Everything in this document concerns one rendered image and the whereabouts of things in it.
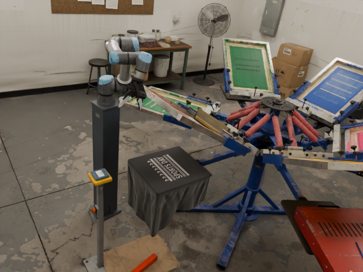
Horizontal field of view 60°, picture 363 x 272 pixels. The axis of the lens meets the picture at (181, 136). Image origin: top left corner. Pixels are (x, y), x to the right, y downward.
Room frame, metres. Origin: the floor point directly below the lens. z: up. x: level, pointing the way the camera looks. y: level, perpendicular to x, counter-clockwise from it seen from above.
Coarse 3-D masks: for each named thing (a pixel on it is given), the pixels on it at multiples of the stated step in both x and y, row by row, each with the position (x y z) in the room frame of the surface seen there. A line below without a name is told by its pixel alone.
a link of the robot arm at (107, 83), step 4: (104, 76) 2.39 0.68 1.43; (108, 76) 2.39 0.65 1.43; (112, 76) 2.40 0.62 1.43; (100, 80) 2.33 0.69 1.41; (104, 80) 2.32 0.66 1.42; (108, 80) 2.33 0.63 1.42; (112, 80) 2.36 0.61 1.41; (100, 84) 2.32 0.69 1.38; (104, 84) 2.32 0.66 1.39; (108, 84) 2.33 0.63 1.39; (112, 84) 2.34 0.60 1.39; (116, 84) 2.35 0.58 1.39; (100, 88) 2.33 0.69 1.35; (104, 88) 2.32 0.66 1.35; (108, 88) 2.33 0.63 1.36; (112, 88) 2.34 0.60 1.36; (116, 88) 2.35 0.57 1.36; (100, 92) 2.33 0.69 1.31; (104, 92) 2.32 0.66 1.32; (108, 92) 2.33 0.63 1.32; (112, 92) 2.36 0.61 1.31
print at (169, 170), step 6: (162, 156) 2.08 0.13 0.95; (168, 156) 2.09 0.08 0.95; (150, 162) 1.97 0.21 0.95; (156, 162) 1.98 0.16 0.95; (162, 162) 1.99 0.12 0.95; (168, 162) 2.00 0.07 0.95; (174, 162) 2.01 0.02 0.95; (156, 168) 1.90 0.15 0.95; (162, 168) 1.91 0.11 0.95; (168, 168) 1.92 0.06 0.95; (174, 168) 1.94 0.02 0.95; (180, 168) 1.95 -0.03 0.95; (162, 174) 1.84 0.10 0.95; (168, 174) 1.85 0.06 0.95; (174, 174) 1.86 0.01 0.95; (180, 174) 1.87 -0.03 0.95; (186, 174) 1.88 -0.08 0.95; (168, 180) 1.78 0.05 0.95
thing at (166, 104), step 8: (144, 88) 1.94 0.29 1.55; (152, 96) 1.85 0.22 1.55; (160, 96) 2.16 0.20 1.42; (160, 104) 1.76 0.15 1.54; (168, 104) 1.75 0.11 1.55; (176, 104) 2.26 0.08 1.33; (168, 112) 1.69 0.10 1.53; (176, 112) 1.65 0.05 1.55; (184, 112) 2.32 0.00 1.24; (184, 120) 1.62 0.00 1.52; (192, 120) 1.67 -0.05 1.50; (200, 128) 1.71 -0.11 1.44; (208, 128) 1.79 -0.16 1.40; (216, 136) 1.80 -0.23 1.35
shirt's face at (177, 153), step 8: (160, 152) 2.13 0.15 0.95; (168, 152) 2.15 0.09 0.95; (176, 152) 2.16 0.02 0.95; (184, 152) 2.18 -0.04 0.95; (136, 160) 1.97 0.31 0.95; (144, 160) 1.98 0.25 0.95; (176, 160) 2.05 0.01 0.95; (184, 160) 2.06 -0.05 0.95; (192, 160) 2.08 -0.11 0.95; (136, 168) 1.87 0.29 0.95; (144, 168) 1.88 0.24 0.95; (152, 168) 1.90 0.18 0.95; (184, 168) 1.95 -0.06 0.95; (192, 168) 1.97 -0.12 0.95; (200, 168) 1.98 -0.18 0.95; (144, 176) 1.79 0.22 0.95; (152, 176) 1.80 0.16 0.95; (160, 176) 1.81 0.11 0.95; (192, 176) 1.87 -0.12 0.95; (200, 176) 1.88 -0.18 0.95; (152, 184) 1.72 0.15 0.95; (160, 184) 1.73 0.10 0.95; (168, 184) 1.74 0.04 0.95; (176, 184) 1.75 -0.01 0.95
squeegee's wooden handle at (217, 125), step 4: (200, 108) 2.30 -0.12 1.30; (200, 112) 2.27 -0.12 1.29; (204, 112) 2.25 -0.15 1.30; (200, 116) 2.25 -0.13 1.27; (204, 116) 2.23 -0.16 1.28; (208, 116) 2.21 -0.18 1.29; (204, 120) 2.20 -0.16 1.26; (208, 120) 2.18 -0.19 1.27; (212, 120) 2.16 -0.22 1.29; (216, 120) 2.14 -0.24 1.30; (212, 124) 2.13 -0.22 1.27; (216, 124) 2.11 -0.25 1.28; (220, 124) 2.09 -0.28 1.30; (216, 128) 2.09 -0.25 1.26; (220, 128) 2.07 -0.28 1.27; (224, 128) 2.05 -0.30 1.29; (228, 128) 2.03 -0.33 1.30; (220, 132) 2.04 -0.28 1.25; (228, 132) 2.04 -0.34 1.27
